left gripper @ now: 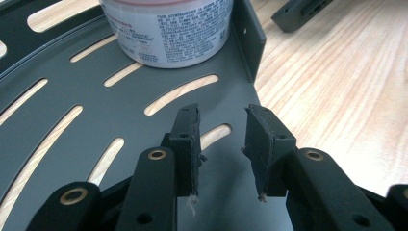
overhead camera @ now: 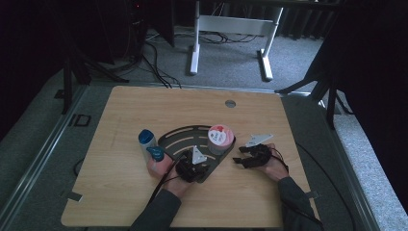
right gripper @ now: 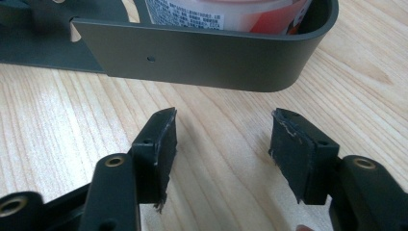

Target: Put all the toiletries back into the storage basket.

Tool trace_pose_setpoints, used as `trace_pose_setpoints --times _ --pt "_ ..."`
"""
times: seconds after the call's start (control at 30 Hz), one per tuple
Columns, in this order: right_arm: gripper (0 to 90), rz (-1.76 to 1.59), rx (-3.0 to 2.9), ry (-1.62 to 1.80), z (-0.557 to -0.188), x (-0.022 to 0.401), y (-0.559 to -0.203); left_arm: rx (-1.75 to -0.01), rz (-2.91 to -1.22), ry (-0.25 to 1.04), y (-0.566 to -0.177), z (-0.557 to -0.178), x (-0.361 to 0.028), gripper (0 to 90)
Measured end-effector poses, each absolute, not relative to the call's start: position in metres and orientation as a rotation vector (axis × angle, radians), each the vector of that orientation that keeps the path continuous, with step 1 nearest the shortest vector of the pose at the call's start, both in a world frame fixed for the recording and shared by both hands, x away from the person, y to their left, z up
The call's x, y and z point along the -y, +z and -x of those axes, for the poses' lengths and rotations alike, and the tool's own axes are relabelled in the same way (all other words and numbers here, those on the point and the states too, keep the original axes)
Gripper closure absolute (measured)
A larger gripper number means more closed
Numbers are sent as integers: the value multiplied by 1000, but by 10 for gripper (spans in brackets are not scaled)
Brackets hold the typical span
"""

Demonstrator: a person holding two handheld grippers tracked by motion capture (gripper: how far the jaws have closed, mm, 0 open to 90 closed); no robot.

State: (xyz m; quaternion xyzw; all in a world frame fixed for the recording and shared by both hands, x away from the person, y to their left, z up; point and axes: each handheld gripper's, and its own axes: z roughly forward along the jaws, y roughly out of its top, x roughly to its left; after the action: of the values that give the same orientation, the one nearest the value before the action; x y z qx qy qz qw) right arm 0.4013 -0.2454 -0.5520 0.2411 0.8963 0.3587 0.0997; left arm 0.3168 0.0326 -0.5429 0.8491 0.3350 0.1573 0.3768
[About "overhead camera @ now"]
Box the black floor cables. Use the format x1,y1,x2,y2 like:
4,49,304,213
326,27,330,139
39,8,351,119
140,41,182,90

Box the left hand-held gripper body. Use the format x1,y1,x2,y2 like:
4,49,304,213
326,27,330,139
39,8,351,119
175,145,208,183

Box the black metal stand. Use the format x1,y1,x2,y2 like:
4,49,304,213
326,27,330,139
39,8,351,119
275,41,354,129
61,47,129,115

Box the grey bottle with blue cap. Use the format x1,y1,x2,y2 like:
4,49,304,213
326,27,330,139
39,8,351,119
138,128,158,163

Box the metal floor rail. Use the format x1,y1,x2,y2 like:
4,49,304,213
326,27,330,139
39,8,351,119
0,85,88,225
319,99,381,231

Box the right hand-held gripper cable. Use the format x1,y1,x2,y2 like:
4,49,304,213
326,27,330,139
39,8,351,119
272,142,357,231

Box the black cable loop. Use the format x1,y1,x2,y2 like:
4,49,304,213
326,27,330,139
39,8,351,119
72,157,85,177

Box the person's left hand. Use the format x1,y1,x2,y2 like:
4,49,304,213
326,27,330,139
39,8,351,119
162,174,194,198

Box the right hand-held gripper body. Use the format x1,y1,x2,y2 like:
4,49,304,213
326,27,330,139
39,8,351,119
244,134,274,167

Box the hand-held gripper cable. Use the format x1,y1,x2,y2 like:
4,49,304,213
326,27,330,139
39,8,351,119
272,142,357,231
147,152,187,206

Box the pink jar with white lid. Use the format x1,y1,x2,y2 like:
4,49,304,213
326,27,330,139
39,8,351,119
207,124,235,156

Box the dark computer tower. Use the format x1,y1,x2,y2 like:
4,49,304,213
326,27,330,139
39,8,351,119
121,0,150,59

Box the white desk frame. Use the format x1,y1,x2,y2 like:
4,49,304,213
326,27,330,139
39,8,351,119
189,0,285,82

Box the pink pump bottle blue cap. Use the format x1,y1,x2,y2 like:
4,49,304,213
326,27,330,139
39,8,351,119
146,145,176,180

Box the person's right hand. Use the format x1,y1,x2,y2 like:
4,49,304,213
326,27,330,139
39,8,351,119
256,143,290,183

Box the black cable bundle under desk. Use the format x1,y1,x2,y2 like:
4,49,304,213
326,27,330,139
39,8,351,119
179,30,258,44

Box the dark curtain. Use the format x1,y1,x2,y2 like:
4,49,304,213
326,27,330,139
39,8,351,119
336,0,408,200
0,0,65,139

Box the black slotted corner shelf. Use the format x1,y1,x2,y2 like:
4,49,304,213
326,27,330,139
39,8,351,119
157,124,237,184

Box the left hand-held gripper cable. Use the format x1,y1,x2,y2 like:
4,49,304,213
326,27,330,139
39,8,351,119
147,152,187,206

